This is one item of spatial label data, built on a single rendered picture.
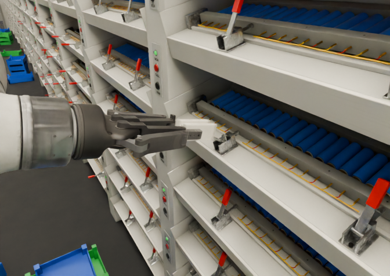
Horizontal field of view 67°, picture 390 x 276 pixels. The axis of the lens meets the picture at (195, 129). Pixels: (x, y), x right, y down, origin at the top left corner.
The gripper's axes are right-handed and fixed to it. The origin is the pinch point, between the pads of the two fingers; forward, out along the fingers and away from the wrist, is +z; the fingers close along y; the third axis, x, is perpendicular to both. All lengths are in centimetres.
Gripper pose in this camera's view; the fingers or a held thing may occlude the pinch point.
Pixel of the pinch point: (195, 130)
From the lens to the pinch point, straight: 50.3
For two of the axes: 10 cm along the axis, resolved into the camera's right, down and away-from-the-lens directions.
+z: 8.1, -0.1, 5.8
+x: 2.1, -9.2, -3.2
